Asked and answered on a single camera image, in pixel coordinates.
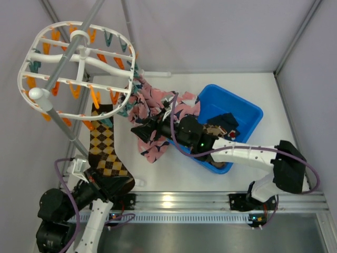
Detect brown argyle sock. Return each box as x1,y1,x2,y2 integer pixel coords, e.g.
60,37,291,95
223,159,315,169
88,117,135,196
203,124,226,138

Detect navy blue sock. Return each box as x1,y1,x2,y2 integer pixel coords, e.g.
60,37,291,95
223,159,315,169
206,113,241,141

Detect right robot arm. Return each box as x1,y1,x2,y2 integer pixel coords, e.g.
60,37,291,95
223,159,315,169
131,115,306,212

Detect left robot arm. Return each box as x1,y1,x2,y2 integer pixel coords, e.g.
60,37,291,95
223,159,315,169
36,169,132,252

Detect white round clip hanger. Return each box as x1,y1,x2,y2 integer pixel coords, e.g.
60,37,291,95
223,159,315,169
17,21,137,121

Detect pink patterned cloth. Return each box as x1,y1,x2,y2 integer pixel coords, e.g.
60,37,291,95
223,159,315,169
123,73,202,164

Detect blue plastic bin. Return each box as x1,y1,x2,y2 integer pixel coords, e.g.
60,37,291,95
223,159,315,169
168,84,264,175

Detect grey metal hanging rod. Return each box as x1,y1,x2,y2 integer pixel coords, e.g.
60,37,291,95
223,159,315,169
45,0,105,91

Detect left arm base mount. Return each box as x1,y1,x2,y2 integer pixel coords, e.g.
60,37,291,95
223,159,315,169
115,193,136,211

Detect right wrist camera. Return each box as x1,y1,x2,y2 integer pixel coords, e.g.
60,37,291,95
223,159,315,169
161,96,174,121

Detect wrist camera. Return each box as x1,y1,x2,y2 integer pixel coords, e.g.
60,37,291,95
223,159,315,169
70,155,88,183
161,96,174,121

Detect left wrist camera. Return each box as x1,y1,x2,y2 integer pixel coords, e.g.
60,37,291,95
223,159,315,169
70,155,88,183

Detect white slotted cable duct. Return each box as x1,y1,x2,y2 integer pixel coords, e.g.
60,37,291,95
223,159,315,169
73,212,253,225

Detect white rack stand post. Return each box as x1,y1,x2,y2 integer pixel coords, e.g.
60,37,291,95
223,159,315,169
28,87,88,157

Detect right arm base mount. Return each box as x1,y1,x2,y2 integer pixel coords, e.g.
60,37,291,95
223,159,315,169
229,193,276,212

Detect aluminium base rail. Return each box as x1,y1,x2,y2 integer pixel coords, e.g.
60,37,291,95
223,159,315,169
132,192,329,213

